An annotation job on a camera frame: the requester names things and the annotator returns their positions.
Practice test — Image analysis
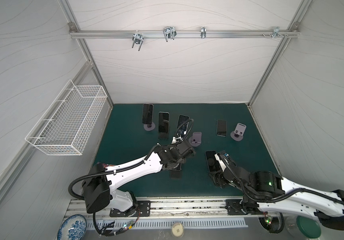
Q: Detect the metal u-bolt clamp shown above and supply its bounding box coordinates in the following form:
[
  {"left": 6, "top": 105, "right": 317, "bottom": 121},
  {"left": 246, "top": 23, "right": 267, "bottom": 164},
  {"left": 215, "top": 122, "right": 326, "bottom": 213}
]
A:
[
  {"left": 163, "top": 26, "right": 177, "bottom": 42},
  {"left": 132, "top": 33, "right": 144, "bottom": 51}
]

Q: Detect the grey round phone stand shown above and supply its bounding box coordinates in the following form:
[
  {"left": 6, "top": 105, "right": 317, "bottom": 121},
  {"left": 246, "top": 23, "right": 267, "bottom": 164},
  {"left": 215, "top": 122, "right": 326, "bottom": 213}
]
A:
[{"left": 230, "top": 123, "right": 247, "bottom": 142}]

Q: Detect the white vented cable duct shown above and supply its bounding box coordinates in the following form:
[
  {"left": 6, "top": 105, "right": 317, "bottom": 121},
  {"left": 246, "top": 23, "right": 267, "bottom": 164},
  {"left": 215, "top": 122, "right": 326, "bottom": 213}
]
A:
[{"left": 86, "top": 218, "right": 249, "bottom": 231}]

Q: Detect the metal u-bolt clamp left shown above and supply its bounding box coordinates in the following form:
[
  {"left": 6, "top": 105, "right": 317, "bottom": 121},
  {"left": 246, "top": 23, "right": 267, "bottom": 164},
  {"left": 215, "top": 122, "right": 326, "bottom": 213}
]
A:
[{"left": 132, "top": 33, "right": 144, "bottom": 51}]

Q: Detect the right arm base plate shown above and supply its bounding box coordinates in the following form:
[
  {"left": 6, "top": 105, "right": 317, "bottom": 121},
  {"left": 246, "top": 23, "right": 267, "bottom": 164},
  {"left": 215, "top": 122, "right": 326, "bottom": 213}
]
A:
[{"left": 225, "top": 199, "right": 263, "bottom": 216}]

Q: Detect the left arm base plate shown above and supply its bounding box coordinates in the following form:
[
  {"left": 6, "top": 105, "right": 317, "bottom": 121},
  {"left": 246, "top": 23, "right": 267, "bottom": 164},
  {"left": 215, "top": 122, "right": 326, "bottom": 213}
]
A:
[{"left": 110, "top": 201, "right": 151, "bottom": 218}]

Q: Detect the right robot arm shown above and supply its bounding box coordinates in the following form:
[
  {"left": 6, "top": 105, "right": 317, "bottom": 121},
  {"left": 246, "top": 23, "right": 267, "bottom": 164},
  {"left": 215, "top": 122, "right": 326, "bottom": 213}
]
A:
[{"left": 206, "top": 151, "right": 344, "bottom": 231}]

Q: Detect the white wire basket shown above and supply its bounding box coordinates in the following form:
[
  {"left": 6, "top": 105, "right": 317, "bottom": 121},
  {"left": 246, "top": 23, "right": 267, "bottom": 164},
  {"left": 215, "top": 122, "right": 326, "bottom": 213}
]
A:
[{"left": 25, "top": 80, "right": 107, "bottom": 156}]

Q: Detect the aluminium top crossbar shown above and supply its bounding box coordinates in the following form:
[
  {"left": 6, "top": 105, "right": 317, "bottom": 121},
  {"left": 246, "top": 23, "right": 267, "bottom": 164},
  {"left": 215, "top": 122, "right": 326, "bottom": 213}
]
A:
[{"left": 70, "top": 29, "right": 301, "bottom": 39}]

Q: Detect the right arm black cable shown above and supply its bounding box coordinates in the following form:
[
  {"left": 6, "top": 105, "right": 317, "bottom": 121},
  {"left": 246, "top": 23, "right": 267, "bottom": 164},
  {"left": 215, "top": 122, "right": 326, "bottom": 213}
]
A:
[{"left": 216, "top": 150, "right": 344, "bottom": 234}]

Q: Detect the purple edged black phone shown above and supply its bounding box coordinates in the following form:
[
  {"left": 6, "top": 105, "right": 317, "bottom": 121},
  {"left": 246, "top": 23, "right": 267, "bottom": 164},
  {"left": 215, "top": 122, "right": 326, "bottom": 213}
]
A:
[{"left": 205, "top": 151, "right": 221, "bottom": 173}]

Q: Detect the metal u-bolt clamp middle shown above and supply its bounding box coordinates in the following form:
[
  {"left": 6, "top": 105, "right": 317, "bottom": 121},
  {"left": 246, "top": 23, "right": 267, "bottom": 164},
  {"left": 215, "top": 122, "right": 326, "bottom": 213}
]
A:
[{"left": 163, "top": 26, "right": 177, "bottom": 42}]

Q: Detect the blue white ceramic plate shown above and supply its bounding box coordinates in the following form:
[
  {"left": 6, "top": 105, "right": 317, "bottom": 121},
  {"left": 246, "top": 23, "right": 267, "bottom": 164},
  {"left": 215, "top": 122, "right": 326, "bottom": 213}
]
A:
[{"left": 57, "top": 215, "right": 87, "bottom": 240}]

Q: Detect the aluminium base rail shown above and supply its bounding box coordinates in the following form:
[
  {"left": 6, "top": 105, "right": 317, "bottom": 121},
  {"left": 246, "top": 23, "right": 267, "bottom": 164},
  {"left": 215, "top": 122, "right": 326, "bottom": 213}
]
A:
[{"left": 65, "top": 196, "right": 309, "bottom": 221}]

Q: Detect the black phone on grey stand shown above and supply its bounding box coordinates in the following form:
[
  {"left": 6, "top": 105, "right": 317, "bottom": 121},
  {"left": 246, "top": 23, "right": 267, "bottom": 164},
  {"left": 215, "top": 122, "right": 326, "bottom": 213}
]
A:
[{"left": 176, "top": 115, "right": 190, "bottom": 138}]

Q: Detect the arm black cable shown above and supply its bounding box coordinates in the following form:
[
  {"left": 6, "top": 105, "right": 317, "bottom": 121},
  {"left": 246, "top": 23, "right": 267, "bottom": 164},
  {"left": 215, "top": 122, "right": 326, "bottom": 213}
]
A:
[
  {"left": 68, "top": 118, "right": 194, "bottom": 236},
  {"left": 216, "top": 150, "right": 344, "bottom": 234}
]

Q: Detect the green lid clear jar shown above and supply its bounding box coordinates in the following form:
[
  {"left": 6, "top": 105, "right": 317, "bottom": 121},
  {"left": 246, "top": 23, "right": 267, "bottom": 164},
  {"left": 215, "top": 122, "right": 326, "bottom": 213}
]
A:
[{"left": 285, "top": 216, "right": 322, "bottom": 240}]

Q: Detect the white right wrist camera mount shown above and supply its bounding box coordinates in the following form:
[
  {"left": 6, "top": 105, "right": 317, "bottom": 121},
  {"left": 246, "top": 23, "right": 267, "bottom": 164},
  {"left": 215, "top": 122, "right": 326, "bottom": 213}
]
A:
[{"left": 215, "top": 153, "right": 228, "bottom": 166}]

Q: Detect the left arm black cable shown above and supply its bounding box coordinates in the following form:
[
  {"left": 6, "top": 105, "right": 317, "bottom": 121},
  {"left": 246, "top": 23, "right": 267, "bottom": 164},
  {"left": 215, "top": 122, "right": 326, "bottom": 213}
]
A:
[{"left": 68, "top": 118, "right": 194, "bottom": 236}]

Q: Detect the metal bracket right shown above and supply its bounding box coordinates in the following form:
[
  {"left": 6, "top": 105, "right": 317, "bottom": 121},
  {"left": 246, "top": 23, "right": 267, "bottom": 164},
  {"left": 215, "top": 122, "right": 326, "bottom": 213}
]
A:
[{"left": 262, "top": 27, "right": 289, "bottom": 39}]

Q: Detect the small round beige container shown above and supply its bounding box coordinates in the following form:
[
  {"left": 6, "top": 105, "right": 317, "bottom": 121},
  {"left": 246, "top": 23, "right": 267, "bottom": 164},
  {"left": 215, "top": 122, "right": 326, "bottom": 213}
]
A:
[{"left": 171, "top": 222, "right": 185, "bottom": 238}]

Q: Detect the metal clamp small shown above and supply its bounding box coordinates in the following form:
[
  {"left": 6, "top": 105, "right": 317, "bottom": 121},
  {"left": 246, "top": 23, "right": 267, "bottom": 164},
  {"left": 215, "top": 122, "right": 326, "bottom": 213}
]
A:
[{"left": 201, "top": 27, "right": 207, "bottom": 39}]

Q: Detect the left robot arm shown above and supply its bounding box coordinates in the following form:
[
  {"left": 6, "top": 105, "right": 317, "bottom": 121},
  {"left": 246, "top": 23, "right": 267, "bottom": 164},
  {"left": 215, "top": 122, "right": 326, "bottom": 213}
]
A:
[{"left": 82, "top": 140, "right": 196, "bottom": 216}]

